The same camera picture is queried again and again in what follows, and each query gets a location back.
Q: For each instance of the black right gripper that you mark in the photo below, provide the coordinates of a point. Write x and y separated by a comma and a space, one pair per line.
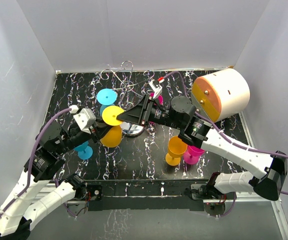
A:
135, 114

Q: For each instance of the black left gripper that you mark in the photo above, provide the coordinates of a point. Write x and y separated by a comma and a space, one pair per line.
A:
101, 128

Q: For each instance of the orange wine glass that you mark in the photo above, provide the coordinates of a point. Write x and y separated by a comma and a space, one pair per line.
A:
176, 149
114, 136

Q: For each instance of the blue wine glass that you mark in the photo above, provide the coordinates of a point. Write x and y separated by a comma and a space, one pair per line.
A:
106, 98
84, 151

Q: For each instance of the orange wine glass front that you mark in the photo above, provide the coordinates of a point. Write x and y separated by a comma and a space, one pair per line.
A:
176, 149

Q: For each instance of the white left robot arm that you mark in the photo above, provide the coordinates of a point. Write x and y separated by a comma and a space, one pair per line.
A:
19, 214

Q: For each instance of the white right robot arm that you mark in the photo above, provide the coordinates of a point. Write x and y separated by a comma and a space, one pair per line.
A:
264, 173

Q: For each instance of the chrome wine glass rack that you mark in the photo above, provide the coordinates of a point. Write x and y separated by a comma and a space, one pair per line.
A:
126, 89

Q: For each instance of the pink wine glass rear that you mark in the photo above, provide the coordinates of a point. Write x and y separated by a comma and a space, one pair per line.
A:
160, 98

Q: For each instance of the pink wine glass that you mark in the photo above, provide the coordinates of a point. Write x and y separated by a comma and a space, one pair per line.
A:
160, 98
192, 155

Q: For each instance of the pink wine glass front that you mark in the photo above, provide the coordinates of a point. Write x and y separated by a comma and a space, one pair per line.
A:
192, 155

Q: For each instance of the white orange cylindrical container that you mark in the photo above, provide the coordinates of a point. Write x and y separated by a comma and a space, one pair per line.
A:
220, 94

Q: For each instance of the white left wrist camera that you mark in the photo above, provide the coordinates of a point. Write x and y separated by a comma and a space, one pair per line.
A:
84, 117

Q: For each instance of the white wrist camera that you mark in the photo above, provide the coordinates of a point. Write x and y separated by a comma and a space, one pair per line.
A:
84, 117
156, 86

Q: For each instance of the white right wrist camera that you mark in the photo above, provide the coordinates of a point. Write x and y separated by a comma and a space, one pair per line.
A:
156, 86

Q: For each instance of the aluminium front rail frame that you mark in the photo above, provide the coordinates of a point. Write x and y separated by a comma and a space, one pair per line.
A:
160, 211

